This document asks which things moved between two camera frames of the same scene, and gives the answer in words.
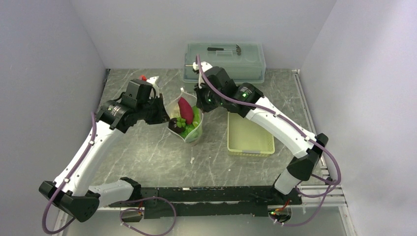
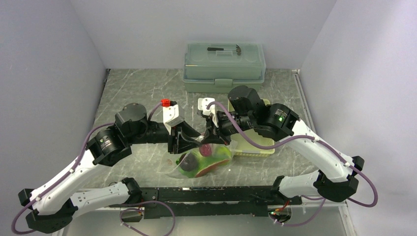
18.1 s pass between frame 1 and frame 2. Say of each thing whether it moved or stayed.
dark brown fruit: moved
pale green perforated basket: stayed
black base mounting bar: stayed
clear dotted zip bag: moved
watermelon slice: moved
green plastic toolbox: stayed
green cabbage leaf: moved
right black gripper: moved
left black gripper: moved
